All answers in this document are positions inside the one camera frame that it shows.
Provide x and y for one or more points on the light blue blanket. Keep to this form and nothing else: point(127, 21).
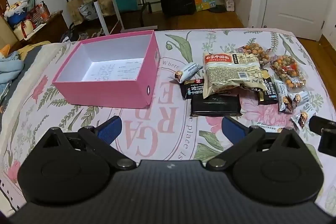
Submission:
point(10, 66)

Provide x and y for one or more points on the white bag red ribbon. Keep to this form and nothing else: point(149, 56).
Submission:
point(24, 29)

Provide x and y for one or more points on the large beige snack bag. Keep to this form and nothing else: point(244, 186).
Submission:
point(231, 71)

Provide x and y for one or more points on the black and gold snack packet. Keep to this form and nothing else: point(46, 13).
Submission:
point(269, 92)

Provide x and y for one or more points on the blue bag with plush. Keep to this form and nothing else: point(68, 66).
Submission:
point(17, 14)

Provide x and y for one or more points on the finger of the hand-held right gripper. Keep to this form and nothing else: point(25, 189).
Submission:
point(321, 124)

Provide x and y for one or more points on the pink cardboard box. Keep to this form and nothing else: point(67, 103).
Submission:
point(110, 87)

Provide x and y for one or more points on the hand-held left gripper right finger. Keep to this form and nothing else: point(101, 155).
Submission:
point(233, 129)

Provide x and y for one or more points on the white blue patterned bag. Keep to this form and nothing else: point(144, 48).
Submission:
point(88, 11)

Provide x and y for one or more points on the black round floor object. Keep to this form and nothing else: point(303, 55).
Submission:
point(217, 9)

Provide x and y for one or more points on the brown paper bag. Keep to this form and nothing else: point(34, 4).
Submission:
point(74, 8)
point(106, 3)

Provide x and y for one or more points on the dark wooden cabinet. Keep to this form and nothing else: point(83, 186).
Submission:
point(52, 29)

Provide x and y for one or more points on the clear bag of coated nuts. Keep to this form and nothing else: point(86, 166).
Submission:
point(256, 52)
point(287, 70)

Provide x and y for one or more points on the small blue-white snack packet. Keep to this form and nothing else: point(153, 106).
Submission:
point(267, 128)
point(187, 70)
point(303, 119)
point(298, 98)
point(283, 95)

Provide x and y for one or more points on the black snack packet red label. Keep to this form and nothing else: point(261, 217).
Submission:
point(193, 88)

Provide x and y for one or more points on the red patterned bag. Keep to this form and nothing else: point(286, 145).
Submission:
point(39, 13)

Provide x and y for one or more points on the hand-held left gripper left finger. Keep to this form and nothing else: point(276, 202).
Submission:
point(110, 128)

